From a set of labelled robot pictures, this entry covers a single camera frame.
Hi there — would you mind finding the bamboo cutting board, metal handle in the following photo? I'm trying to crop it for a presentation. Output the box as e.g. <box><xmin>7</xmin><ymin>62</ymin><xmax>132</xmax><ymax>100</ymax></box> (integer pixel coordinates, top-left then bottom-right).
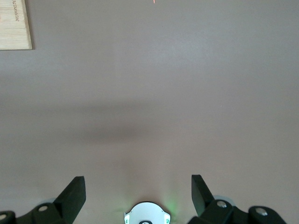
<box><xmin>0</xmin><ymin>0</ymin><xmax>33</xmax><ymax>50</ymax></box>

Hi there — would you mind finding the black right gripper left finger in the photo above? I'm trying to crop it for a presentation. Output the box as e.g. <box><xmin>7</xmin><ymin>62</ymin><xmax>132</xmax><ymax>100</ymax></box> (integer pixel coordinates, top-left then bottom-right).
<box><xmin>0</xmin><ymin>176</ymin><xmax>86</xmax><ymax>224</ymax></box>

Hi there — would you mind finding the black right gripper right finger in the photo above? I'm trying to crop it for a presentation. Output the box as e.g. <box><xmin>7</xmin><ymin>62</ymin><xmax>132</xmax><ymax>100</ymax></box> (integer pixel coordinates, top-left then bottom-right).
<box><xmin>188</xmin><ymin>174</ymin><xmax>287</xmax><ymax>224</ymax></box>

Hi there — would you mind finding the brown table cover mat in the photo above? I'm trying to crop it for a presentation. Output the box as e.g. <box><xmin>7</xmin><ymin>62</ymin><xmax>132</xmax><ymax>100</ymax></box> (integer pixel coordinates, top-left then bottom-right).
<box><xmin>0</xmin><ymin>0</ymin><xmax>299</xmax><ymax>224</ymax></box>

